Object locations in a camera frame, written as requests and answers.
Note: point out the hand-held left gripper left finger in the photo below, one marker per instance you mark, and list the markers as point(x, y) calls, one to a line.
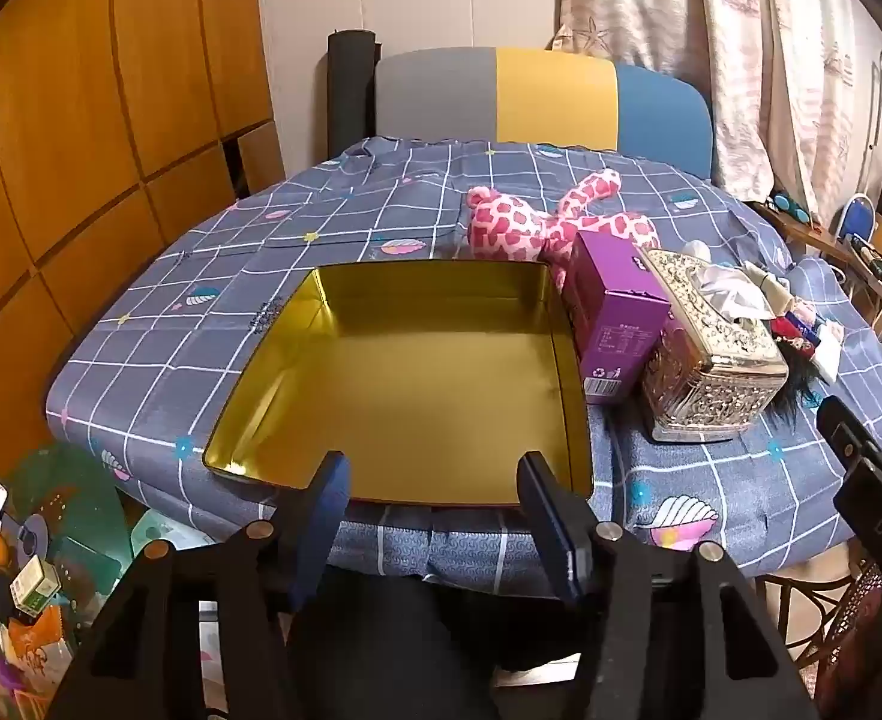
point(321, 517)

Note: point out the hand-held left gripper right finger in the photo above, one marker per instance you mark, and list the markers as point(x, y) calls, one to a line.
point(553, 540)

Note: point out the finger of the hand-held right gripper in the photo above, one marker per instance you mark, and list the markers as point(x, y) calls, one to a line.
point(846, 431)

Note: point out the black wig with coloured beads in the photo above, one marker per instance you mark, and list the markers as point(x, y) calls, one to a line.
point(797, 375)

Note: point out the gold metal tray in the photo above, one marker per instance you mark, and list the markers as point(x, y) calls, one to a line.
point(411, 390)

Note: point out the brown metal chair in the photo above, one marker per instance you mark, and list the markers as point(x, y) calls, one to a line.
point(786, 592)

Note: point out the silver ornate tissue box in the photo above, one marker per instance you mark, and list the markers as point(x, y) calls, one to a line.
point(711, 375)

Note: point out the small blue chair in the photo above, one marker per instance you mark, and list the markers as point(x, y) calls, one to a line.
point(857, 214)

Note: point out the grey checked printed tablecloth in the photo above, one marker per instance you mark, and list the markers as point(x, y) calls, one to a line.
point(186, 330)

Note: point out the purple cardboard box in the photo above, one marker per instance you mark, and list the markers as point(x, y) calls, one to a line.
point(613, 315)

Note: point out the blue round gadget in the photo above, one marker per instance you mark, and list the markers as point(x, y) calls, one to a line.
point(790, 204)

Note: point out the green floor mat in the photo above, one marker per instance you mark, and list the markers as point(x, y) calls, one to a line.
point(73, 495)

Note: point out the small green white box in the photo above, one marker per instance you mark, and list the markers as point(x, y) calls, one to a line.
point(34, 583)

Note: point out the pink spotted plush giraffe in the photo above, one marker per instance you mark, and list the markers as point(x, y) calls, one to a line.
point(508, 225)

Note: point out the pale printed curtain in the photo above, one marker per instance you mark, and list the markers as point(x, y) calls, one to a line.
point(748, 52)

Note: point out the black rolled mat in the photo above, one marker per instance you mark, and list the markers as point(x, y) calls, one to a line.
point(351, 90)

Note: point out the grey yellow blue chair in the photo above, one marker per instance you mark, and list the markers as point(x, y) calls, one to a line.
point(546, 97)

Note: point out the wooden wardrobe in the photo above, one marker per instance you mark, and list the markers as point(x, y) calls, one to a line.
point(73, 127)

